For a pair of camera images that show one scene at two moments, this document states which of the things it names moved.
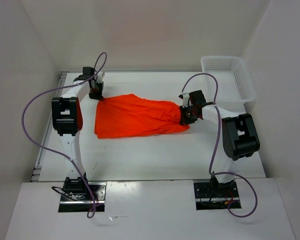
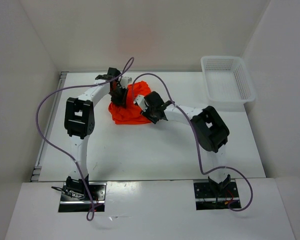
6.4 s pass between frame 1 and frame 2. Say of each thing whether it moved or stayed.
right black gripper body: moved
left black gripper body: moved
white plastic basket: stayed
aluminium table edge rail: stayed
